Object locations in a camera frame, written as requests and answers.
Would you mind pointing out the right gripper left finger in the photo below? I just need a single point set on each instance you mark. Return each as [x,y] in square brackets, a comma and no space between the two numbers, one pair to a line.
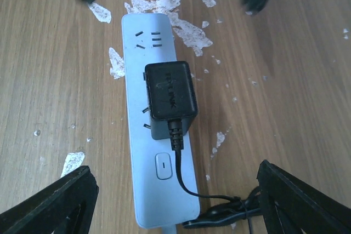
[65,206]

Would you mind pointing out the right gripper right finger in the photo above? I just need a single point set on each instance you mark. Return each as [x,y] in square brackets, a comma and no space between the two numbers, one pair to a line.
[289,205]

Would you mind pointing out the light blue power strip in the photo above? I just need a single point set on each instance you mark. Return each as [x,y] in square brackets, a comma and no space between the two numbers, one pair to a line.
[159,200]

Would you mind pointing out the black power adapter plug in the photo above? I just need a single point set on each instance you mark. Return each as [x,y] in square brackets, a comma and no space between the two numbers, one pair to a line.
[171,96]

